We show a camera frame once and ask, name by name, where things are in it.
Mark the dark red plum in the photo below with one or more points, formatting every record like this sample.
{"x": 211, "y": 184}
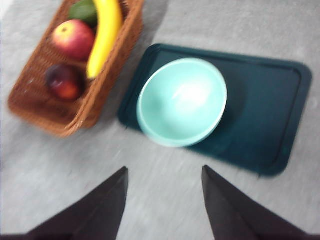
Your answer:
{"x": 63, "y": 82}

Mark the brown wicker basket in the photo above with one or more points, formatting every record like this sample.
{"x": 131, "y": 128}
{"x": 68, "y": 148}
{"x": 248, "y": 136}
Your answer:
{"x": 32, "y": 100}

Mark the red yellow apple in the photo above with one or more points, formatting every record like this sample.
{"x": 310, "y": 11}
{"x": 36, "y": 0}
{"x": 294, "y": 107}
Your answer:
{"x": 75, "y": 40}

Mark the dark rectangular tray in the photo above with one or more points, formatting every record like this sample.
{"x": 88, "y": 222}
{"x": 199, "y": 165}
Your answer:
{"x": 265, "y": 107}

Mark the yellow banana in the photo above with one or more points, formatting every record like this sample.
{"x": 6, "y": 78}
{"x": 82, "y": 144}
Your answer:
{"x": 105, "y": 37}

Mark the teal ribbed bowl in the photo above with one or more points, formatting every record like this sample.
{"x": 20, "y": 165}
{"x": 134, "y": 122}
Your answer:
{"x": 182, "y": 102}

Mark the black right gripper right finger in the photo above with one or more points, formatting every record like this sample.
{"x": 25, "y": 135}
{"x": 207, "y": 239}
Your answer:
{"x": 232, "y": 215}

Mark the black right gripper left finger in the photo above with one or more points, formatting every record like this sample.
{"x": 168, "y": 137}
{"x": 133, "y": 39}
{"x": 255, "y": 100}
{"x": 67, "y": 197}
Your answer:
{"x": 95, "y": 215}

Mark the dark green vegetable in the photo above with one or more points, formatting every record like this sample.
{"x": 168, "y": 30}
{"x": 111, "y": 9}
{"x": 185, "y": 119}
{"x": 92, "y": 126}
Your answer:
{"x": 83, "y": 11}

